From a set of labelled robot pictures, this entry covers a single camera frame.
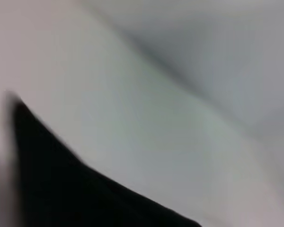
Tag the black t-shirt with FREE print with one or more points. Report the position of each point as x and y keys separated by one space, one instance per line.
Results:
x=73 y=189

